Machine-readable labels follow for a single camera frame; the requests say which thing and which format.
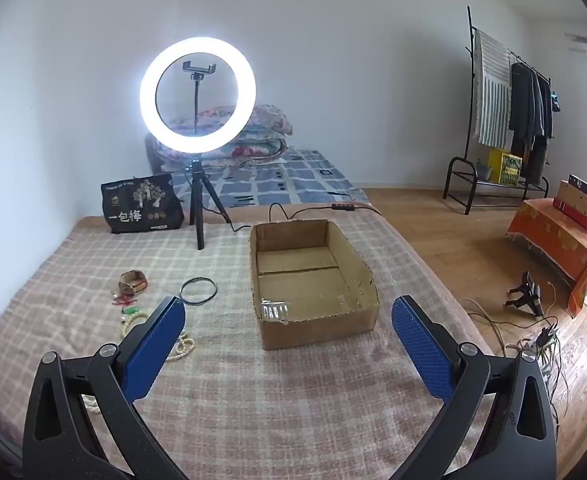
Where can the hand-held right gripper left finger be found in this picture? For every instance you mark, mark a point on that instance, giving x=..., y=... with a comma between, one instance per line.
x=153, y=345

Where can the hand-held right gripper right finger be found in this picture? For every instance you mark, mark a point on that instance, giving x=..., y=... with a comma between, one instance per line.
x=421, y=345

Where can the brown cardboard box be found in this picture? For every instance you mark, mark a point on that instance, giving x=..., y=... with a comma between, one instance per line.
x=318, y=332

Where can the red knotted charm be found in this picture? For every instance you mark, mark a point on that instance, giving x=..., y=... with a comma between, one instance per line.
x=123, y=300

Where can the dark thin bangle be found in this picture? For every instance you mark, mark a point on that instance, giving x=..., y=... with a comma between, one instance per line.
x=182, y=291

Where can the pink plaid blanket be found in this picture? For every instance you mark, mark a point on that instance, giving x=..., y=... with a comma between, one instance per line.
x=223, y=410

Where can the small black floor tripod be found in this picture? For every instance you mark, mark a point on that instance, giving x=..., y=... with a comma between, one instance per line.
x=523, y=290

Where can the black printed bag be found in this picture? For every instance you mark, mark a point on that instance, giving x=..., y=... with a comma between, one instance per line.
x=138, y=210

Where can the orange covered table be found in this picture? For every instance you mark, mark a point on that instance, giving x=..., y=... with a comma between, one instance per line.
x=548, y=230

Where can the yellow box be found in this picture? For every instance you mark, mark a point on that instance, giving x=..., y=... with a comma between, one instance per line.
x=503, y=167

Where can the red flat box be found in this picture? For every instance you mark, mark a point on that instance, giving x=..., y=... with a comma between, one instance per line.
x=573, y=215

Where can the blue patterned bed sheet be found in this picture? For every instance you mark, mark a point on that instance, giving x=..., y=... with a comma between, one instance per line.
x=293, y=175

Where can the tan wooden box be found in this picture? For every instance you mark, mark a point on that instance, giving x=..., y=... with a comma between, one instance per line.
x=581, y=205

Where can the folded floral quilt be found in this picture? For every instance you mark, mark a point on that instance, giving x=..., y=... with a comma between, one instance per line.
x=253, y=150

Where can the striped hanging cloth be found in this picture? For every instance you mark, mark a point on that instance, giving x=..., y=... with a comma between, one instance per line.
x=491, y=100

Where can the floral pillow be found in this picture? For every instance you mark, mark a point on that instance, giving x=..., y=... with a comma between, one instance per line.
x=268, y=117

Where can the dark hanging clothes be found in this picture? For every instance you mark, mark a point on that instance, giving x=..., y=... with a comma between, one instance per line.
x=523, y=105

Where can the black clothes rack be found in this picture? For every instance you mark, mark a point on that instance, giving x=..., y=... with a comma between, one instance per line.
x=469, y=85

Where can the black phone holder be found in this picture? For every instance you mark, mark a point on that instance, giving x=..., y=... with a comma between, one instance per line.
x=198, y=66

